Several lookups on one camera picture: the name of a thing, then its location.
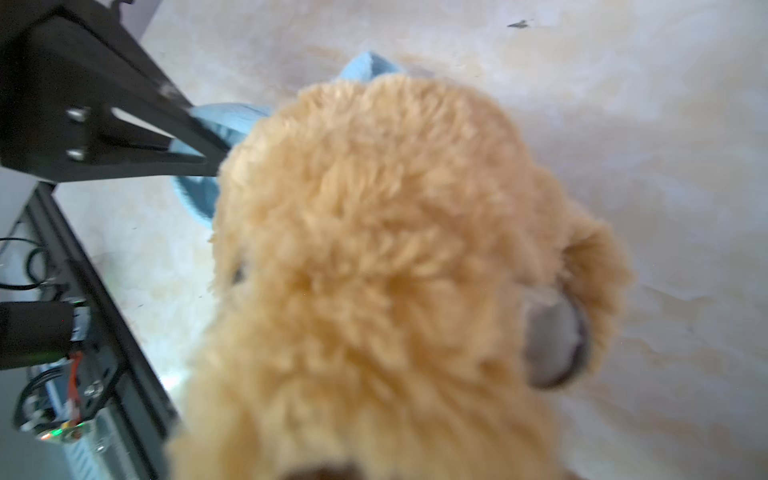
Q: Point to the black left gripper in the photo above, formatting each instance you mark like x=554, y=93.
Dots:
x=81, y=100

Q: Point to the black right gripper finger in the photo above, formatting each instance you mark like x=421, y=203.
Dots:
x=558, y=337

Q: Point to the light blue fleece hoodie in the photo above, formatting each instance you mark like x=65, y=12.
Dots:
x=231, y=122

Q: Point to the tan plush teddy bear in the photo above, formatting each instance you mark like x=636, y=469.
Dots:
x=372, y=245

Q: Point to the black table edge rail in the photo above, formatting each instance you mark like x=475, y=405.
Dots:
x=126, y=411

